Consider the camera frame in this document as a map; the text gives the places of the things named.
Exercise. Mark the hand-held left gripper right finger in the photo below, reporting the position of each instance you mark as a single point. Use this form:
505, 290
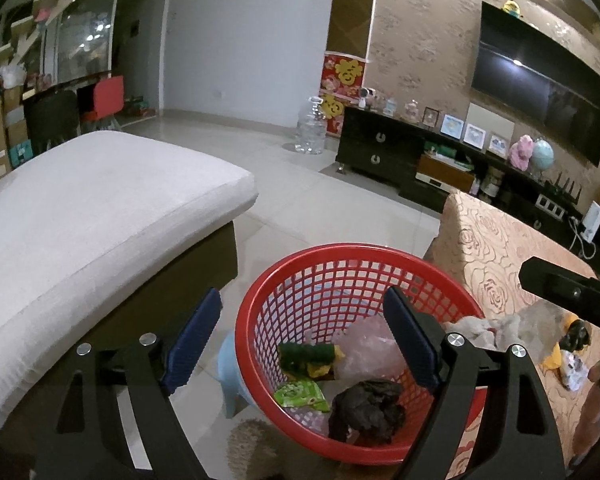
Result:
412, 345

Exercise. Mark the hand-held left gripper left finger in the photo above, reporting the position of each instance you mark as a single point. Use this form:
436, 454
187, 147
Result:
192, 342

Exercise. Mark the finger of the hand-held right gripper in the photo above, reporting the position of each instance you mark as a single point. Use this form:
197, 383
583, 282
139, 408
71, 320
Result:
555, 280

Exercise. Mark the clear plastic bag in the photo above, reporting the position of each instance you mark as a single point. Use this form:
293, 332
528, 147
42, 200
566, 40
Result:
542, 325

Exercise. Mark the dark bag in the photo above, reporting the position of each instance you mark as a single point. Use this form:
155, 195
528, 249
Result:
367, 410

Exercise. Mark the red plastic mesh basket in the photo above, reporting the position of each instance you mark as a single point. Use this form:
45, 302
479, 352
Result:
330, 285

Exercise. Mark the green wrapper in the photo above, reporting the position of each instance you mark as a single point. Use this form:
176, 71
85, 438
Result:
307, 357

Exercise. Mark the light green snack packet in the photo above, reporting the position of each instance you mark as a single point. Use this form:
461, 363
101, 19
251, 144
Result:
300, 395

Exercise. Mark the person's right forearm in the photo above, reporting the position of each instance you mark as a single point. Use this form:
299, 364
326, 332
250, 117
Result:
595, 405

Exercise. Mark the pale blue plastic stool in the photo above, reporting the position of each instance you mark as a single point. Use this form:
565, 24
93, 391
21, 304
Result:
232, 365

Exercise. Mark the dark green crumpled lump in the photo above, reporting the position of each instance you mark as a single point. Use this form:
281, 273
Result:
576, 337

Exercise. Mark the white upright router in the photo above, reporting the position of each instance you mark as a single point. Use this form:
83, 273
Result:
594, 220

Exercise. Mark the white power strip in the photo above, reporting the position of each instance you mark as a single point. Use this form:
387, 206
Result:
550, 205

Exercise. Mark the black router with antennas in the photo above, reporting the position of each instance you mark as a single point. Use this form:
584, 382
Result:
560, 185

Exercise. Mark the white printed wrapper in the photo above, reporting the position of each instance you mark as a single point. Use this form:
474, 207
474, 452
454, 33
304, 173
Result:
575, 376

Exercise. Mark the white canister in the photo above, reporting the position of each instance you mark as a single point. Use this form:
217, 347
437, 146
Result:
490, 183

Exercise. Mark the beige woven rug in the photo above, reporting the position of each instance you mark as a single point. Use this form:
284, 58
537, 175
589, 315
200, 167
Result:
255, 450

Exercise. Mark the pale blue globe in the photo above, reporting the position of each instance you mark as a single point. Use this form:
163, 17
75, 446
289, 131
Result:
541, 156

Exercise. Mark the pink plush toy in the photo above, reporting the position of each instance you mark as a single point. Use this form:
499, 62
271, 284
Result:
521, 154

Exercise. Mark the framed picture with landscape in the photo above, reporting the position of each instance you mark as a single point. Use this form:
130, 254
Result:
499, 144

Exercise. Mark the white framed picture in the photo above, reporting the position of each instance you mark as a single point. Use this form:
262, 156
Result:
475, 135

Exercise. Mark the white cushioned sofa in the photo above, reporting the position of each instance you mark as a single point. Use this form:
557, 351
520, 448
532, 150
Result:
90, 210

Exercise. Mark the green box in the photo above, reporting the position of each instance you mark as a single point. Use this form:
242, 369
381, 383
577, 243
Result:
445, 151

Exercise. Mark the blue framed picture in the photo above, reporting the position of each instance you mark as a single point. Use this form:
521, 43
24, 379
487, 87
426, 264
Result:
452, 126

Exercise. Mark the dark framed photo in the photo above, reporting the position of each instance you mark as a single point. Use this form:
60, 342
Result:
431, 116

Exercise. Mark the black television cabinet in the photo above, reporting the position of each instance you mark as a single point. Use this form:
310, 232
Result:
375, 142

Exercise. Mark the glass jar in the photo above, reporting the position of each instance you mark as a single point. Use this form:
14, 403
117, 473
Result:
411, 109

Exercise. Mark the clear water jug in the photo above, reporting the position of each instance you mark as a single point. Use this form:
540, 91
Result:
311, 127

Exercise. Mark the red chair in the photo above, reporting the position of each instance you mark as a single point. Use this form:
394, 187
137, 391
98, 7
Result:
107, 95

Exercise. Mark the black chair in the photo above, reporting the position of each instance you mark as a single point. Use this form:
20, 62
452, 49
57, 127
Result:
50, 120

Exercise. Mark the yellow toy figure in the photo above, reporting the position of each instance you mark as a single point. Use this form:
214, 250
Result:
512, 7

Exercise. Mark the white plastic bag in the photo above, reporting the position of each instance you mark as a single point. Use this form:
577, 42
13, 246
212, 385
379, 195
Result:
12, 75

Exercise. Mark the white wall panel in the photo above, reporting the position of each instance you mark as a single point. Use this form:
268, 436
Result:
490, 119

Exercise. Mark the black wall television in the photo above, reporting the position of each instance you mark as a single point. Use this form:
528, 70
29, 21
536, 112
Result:
535, 85

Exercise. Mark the white security camera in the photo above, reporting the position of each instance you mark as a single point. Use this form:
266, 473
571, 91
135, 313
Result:
365, 97

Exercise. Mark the red festive wall poster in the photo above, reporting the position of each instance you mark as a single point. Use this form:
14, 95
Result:
342, 82

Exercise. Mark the wooden wall shelves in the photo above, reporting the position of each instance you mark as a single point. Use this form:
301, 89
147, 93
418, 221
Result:
47, 0

